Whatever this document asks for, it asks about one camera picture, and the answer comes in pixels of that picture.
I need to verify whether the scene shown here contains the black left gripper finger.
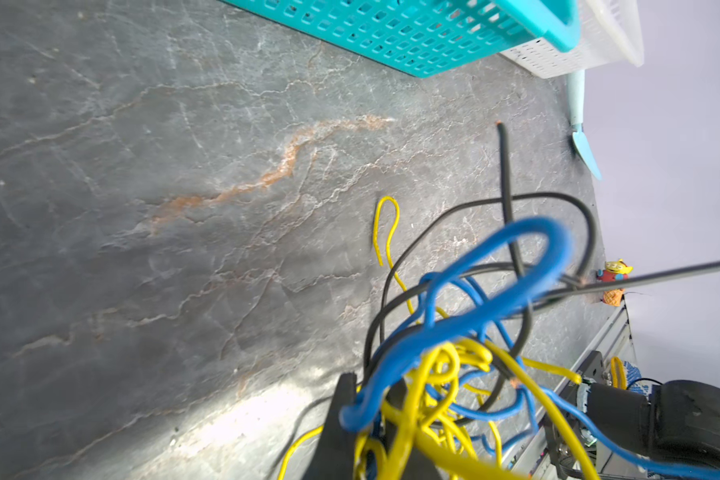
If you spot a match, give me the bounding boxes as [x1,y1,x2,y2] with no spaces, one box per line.
[317,373,357,479]

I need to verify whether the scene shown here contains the yellow wire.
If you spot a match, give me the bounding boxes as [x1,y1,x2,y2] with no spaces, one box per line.
[275,196,601,480]

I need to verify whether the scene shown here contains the thick black wire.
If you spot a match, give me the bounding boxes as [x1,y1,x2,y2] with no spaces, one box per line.
[359,121,598,421]

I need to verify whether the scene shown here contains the blue wire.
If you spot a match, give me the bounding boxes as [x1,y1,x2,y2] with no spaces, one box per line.
[338,215,720,480]

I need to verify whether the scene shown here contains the thin black wire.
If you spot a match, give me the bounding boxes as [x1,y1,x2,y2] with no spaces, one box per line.
[533,256,720,307]

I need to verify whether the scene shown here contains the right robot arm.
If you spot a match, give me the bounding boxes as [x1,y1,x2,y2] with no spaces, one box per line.
[547,351,720,479]

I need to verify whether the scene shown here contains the small toy figure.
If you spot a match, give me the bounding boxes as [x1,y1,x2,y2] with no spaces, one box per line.
[595,259,634,308]

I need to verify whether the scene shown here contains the teal plastic basket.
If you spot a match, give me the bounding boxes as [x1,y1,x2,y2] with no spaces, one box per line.
[235,0,581,78]

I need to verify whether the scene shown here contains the white plastic basket right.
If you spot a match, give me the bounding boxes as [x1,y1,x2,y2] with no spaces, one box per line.
[501,0,644,79]

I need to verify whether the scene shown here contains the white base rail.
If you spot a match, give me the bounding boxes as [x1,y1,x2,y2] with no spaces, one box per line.
[503,299,655,480]

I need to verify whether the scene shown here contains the mint green brush handle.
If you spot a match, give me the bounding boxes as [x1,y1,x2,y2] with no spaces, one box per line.
[566,70,602,180]

